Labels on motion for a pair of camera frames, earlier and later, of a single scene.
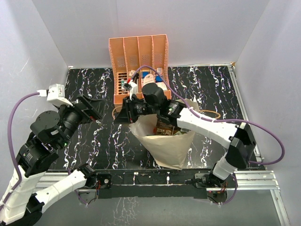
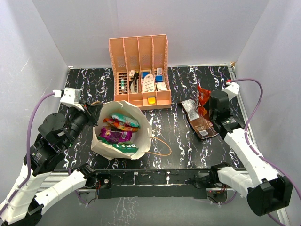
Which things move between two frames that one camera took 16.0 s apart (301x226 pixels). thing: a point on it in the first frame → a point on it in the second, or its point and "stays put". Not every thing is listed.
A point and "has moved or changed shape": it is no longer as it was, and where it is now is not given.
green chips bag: x=179 y=133 → x=126 y=147
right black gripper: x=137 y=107 → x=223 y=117
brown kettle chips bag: x=162 y=129 has moved or changed shape
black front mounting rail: x=150 y=183 stays put
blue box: x=158 y=79 stays put
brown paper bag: x=169 y=150 → x=120 y=130
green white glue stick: x=122 y=83 stays put
